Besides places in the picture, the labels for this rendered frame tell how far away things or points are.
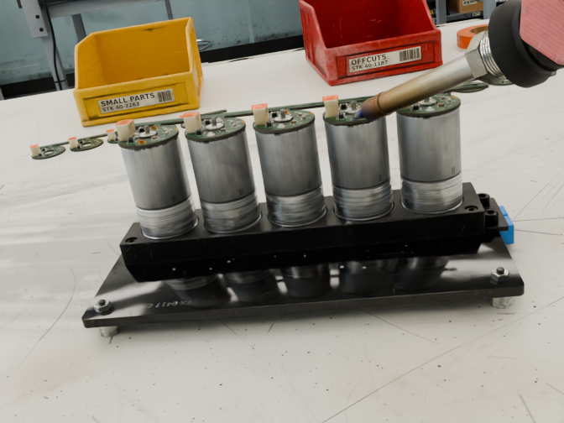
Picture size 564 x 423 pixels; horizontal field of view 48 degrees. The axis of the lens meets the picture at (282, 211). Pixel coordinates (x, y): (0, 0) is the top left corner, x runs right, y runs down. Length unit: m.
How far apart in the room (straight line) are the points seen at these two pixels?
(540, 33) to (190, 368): 0.15
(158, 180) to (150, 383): 0.08
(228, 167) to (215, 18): 4.43
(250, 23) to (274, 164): 4.44
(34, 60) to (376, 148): 4.66
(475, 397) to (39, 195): 0.30
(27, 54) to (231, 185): 4.63
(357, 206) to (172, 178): 0.08
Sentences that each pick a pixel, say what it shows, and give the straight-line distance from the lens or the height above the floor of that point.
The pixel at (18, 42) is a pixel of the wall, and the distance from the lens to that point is 4.87.
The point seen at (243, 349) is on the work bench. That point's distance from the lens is 0.23.
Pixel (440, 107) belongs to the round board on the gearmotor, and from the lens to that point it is 0.25.
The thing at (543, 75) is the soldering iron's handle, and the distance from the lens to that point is 0.19.
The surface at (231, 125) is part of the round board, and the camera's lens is 0.26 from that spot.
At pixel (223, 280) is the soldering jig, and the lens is 0.25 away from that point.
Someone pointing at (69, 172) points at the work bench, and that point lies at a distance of 0.45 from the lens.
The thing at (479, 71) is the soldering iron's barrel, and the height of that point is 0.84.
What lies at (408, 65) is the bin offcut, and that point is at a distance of 0.56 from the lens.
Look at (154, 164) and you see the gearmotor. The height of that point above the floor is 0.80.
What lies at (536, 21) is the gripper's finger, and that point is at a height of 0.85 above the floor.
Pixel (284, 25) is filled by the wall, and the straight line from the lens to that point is 4.71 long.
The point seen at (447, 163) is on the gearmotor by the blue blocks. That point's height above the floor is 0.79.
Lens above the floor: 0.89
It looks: 25 degrees down
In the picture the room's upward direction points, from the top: 9 degrees counter-clockwise
